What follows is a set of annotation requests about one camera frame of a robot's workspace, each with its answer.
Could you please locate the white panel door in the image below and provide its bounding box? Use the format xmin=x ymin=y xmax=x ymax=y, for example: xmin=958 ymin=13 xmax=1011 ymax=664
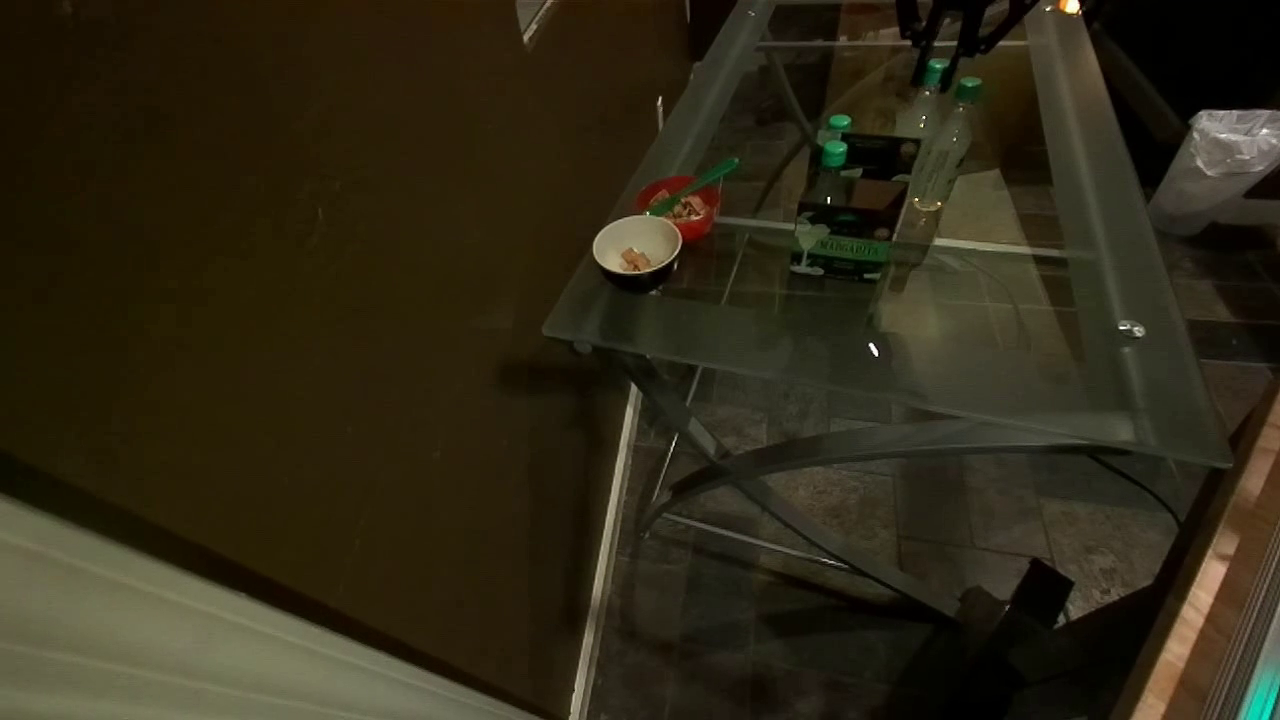
xmin=0 ymin=489 xmax=539 ymax=720

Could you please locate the glass desk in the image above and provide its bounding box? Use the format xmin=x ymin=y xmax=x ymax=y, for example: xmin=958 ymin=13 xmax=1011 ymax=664
xmin=625 ymin=31 xmax=1202 ymax=633

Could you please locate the black stand piece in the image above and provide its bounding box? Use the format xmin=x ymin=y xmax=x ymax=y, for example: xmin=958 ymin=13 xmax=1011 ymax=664
xmin=914 ymin=556 xmax=1082 ymax=720

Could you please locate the red bowl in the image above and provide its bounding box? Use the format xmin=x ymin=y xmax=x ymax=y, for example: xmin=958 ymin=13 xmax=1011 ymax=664
xmin=635 ymin=174 xmax=729 ymax=253

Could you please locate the black and green box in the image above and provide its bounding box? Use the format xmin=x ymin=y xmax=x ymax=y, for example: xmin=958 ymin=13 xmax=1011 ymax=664
xmin=784 ymin=121 xmax=925 ymax=284

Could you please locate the white bowl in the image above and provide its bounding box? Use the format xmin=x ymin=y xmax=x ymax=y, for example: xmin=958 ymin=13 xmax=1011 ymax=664
xmin=587 ymin=212 xmax=688 ymax=284

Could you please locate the green spoon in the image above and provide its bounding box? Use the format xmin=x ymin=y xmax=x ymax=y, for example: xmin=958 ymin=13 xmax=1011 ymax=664
xmin=647 ymin=158 xmax=746 ymax=215

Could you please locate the wooden framed panel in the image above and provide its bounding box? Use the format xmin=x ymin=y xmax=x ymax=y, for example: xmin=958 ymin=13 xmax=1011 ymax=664
xmin=1123 ymin=392 xmax=1280 ymax=720

